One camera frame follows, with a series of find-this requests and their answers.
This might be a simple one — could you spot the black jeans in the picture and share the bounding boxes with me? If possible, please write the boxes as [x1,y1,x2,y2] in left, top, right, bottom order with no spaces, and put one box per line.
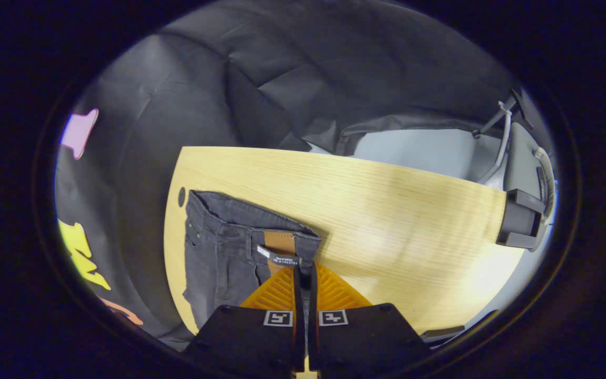
[182,189,322,330]

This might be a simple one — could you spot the grey chair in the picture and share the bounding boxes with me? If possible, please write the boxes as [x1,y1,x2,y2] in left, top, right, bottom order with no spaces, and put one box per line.
[472,87,559,222]

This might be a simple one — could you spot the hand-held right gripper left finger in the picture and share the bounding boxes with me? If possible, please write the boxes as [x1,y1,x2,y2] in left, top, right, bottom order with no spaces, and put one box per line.
[184,266,305,375]

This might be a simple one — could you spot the black table bracket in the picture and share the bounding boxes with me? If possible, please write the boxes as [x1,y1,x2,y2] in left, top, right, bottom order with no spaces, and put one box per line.
[497,188,546,251]

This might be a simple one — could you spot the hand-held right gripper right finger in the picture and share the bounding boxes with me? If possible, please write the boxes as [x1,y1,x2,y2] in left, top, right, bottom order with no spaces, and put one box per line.
[308,262,432,375]

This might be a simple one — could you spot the black backdrop cloth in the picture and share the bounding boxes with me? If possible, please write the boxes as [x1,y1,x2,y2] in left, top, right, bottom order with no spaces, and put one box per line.
[55,0,524,351]

